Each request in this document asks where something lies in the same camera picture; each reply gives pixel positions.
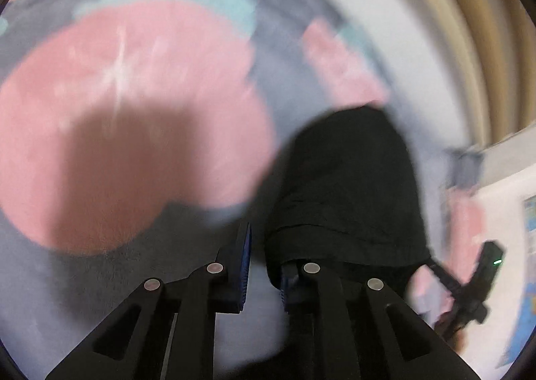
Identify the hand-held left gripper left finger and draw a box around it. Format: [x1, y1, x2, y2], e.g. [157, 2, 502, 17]
[45, 222, 253, 380]

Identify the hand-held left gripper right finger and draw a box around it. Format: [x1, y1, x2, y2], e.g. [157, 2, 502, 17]
[280, 260, 482, 380]

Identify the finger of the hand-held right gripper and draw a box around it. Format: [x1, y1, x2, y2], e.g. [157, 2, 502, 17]
[426, 260, 465, 296]

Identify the black garment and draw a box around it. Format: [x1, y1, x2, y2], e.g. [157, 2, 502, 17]
[265, 106, 432, 299]

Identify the pink and grey patterned blanket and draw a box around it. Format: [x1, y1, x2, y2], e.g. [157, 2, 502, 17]
[0, 0, 486, 378]

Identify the beige curtain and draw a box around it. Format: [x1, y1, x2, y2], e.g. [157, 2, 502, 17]
[379, 0, 536, 148]

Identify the blue printed wall poster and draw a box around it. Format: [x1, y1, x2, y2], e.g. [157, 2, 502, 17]
[496, 192, 536, 369]

